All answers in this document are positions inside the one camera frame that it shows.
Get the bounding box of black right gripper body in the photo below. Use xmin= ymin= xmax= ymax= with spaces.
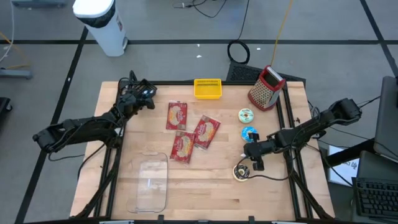
xmin=248 ymin=133 xmax=278 ymax=172

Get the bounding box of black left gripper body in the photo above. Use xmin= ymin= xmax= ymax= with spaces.
xmin=120 ymin=88 xmax=156 ymax=114

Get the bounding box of blue frosted toy donut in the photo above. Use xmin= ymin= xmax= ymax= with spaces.
xmin=241 ymin=126 xmax=259 ymax=143

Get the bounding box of chocolate frosted toy donut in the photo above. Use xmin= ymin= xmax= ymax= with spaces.
xmin=232 ymin=164 xmax=251 ymax=182

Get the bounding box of mint frosted toy donut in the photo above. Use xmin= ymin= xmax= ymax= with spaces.
xmin=238 ymin=108 xmax=255 ymax=124

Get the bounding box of red snack packet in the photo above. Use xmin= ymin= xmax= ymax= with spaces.
xmin=165 ymin=101 xmax=188 ymax=131
xmin=193 ymin=114 xmax=221 ymax=150
xmin=169 ymin=130 xmax=196 ymax=164

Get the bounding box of clear plastic container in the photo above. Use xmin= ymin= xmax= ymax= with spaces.
xmin=126 ymin=151 xmax=170 ymax=214

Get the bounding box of yellow plastic basket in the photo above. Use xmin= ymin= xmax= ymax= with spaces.
xmin=193 ymin=78 xmax=223 ymax=100

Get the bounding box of white trash can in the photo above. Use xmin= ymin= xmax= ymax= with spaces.
xmin=72 ymin=0 xmax=129 ymax=57

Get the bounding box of white paper sheet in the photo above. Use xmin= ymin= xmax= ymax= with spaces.
xmin=328 ymin=144 xmax=361 ymax=187

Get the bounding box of grey stand foot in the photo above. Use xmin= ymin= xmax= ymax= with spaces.
xmin=0 ymin=68 xmax=34 ymax=80

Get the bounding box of black keyboard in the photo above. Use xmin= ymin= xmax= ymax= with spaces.
xmin=352 ymin=177 xmax=398 ymax=219

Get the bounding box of grey laptop lid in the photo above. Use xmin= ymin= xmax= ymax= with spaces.
xmin=373 ymin=75 xmax=398 ymax=163

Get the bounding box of black aluminium table frame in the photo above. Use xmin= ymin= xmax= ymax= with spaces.
xmin=70 ymin=80 xmax=336 ymax=220

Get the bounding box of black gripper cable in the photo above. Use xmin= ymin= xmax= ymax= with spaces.
xmin=234 ymin=155 xmax=293 ymax=182

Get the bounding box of metal box grater red handle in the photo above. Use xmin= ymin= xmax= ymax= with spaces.
xmin=248 ymin=64 xmax=287 ymax=112

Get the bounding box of black coiled floor cable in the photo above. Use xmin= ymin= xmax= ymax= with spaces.
xmin=226 ymin=0 xmax=251 ymax=65

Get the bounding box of yellow cable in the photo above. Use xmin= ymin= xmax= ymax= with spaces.
xmin=270 ymin=0 xmax=294 ymax=67

